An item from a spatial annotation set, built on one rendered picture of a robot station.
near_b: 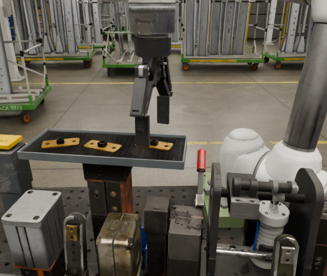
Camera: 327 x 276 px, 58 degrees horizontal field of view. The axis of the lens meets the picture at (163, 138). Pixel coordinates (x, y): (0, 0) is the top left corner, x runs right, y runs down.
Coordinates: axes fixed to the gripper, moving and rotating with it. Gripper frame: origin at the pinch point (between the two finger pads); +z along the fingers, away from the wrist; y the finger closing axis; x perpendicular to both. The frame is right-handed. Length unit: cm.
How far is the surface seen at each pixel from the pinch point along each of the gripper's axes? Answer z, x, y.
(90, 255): 50, -24, -4
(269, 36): 92, 33, -1178
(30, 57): 93, -500, -524
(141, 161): 3.8, 0.3, 8.4
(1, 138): 4.1, -36.7, 8.2
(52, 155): 3.9, -18.9, 12.2
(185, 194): 50, -3, -47
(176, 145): 4.1, 5.0, -1.3
